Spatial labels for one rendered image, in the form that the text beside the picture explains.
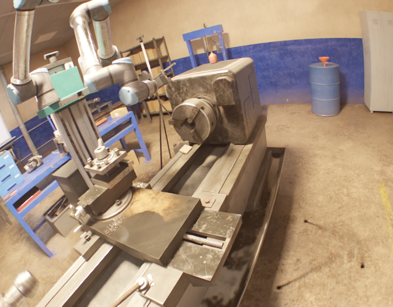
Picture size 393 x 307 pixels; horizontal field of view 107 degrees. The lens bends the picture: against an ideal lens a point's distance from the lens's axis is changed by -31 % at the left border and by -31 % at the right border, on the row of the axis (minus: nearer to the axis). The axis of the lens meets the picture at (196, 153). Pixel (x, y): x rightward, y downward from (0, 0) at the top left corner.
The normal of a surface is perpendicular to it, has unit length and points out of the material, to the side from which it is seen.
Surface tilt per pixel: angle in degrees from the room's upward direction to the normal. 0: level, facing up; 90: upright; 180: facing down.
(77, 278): 0
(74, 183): 90
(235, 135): 90
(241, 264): 0
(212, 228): 0
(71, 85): 90
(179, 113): 90
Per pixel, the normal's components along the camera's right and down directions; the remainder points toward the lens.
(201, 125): -0.44, 0.52
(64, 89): 0.89, 0.00
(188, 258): -0.24, -0.85
